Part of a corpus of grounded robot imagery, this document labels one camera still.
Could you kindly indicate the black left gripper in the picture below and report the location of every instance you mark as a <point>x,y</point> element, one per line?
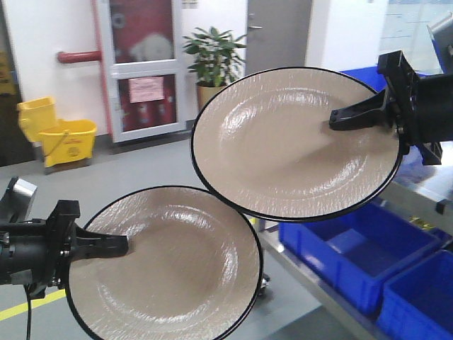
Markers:
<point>35,253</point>

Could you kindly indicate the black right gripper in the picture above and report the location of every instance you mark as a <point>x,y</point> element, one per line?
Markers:
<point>422,106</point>

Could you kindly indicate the beige plate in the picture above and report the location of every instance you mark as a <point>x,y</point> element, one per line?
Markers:
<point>192,271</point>
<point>264,145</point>

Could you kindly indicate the yellow mop bucket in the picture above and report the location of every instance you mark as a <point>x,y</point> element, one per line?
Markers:
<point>62,141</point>

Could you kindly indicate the blue plastic bin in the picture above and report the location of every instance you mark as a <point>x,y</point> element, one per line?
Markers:
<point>417,303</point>
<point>358,252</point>

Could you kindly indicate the green potted plant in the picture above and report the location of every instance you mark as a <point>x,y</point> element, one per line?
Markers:
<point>216,60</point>

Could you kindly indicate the red fire cabinet door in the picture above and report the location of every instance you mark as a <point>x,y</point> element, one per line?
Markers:
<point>142,67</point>

